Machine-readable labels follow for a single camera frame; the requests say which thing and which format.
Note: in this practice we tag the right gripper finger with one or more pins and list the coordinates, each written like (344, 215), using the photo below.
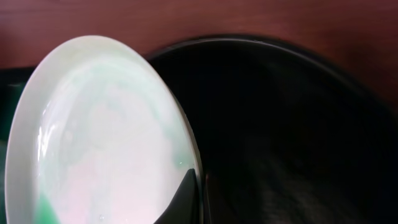
(184, 206)

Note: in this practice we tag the light green plate top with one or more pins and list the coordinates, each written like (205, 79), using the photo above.
(96, 137)

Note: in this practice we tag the round black tray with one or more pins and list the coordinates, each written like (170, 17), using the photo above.
(284, 135)

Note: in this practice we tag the rectangular dark green tray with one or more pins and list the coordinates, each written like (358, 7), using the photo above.
(13, 81)

